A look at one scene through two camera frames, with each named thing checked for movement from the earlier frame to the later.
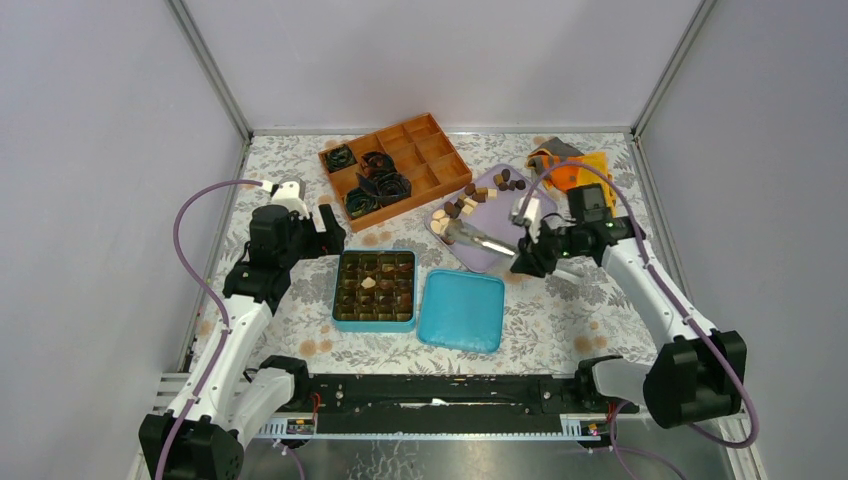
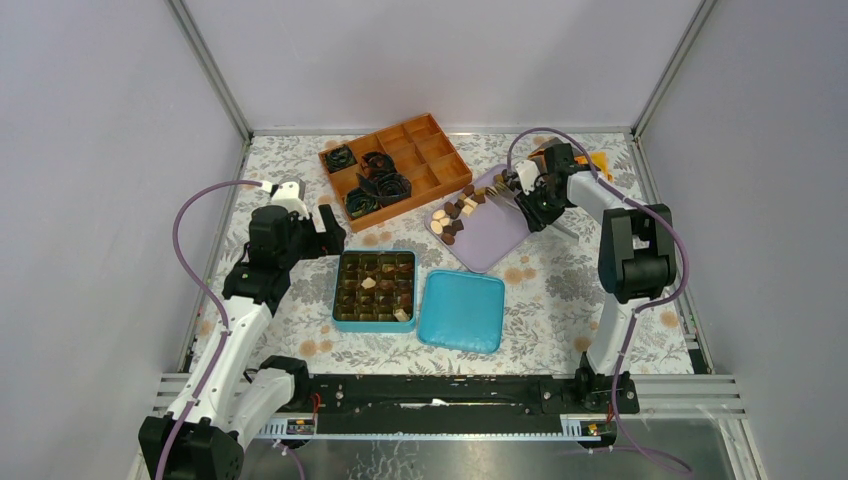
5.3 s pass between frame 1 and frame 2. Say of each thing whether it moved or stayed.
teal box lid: stayed
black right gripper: moved
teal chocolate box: stayed
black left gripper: stayed
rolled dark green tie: stayed
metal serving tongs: moved
